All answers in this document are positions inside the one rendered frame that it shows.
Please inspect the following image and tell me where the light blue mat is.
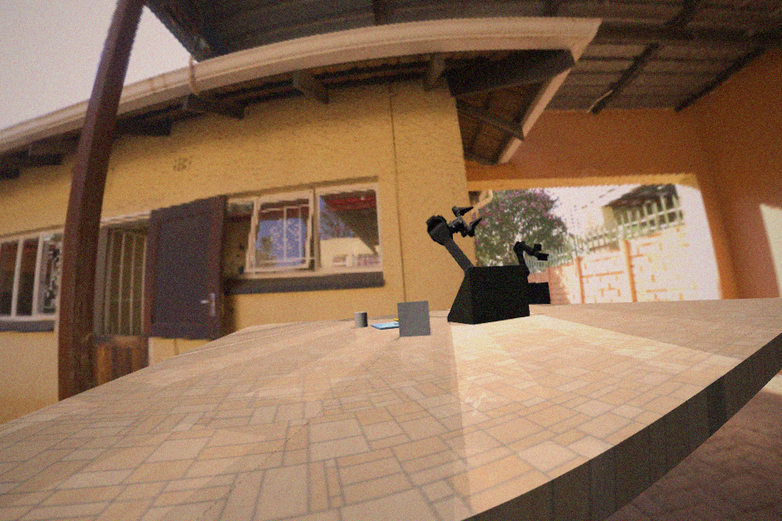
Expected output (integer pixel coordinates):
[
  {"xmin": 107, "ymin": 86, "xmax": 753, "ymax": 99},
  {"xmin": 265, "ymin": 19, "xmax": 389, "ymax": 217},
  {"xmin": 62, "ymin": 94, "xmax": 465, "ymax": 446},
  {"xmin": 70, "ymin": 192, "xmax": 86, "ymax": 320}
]
[{"xmin": 370, "ymin": 321, "xmax": 399, "ymax": 330}]

